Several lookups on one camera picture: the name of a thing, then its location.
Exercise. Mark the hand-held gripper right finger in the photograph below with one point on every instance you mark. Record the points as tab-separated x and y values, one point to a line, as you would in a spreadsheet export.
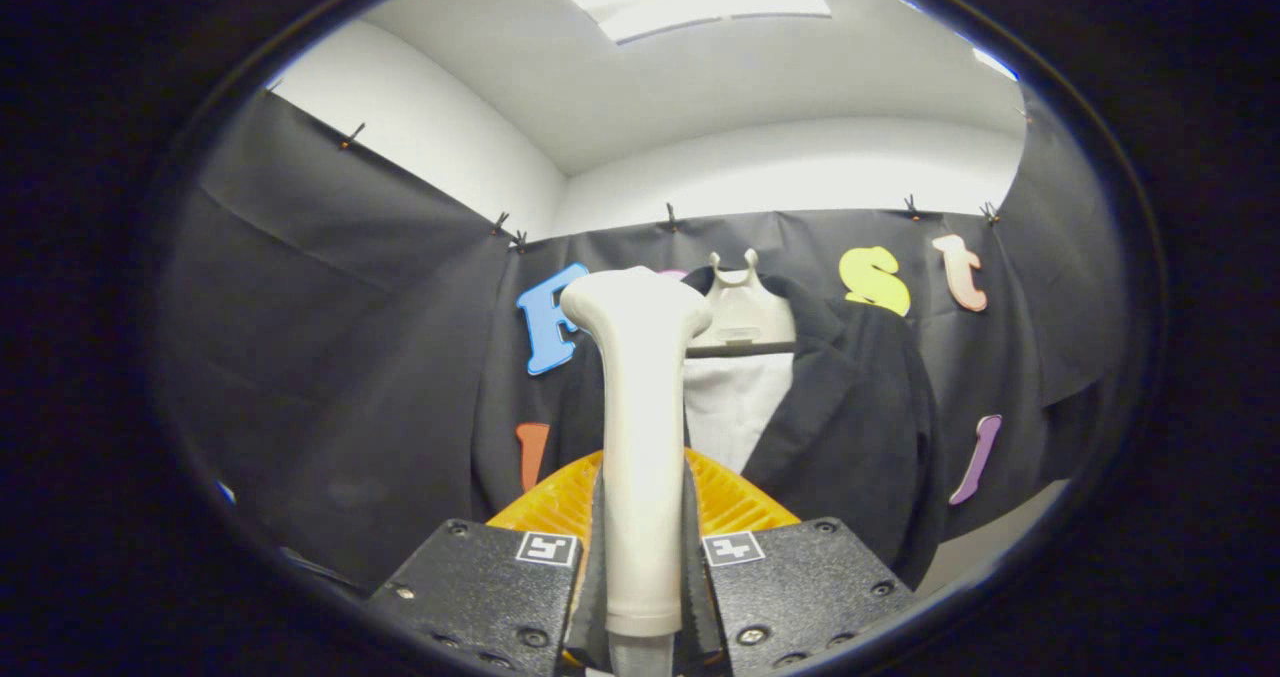
694	587

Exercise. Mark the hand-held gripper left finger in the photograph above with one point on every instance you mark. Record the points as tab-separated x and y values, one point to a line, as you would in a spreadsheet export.
596	587

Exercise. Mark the white garment steamer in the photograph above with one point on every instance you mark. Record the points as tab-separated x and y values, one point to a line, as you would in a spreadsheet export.
640	437

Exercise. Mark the white shirt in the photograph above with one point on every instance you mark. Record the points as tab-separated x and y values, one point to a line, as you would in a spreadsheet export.
730	407

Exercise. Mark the black suit jacket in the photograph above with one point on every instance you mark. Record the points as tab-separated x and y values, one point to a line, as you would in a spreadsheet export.
850	427

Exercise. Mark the white plastic hanger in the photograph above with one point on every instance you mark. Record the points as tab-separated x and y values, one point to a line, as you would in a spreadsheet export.
745	312

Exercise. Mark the grey cabinet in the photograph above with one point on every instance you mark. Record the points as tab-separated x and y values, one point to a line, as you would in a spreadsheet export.
985	542

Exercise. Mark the black backdrop cloth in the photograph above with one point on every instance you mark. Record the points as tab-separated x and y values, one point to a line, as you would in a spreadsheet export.
350	357

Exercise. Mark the small ceiling light panel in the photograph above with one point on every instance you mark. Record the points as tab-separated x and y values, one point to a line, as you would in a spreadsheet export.
995	63

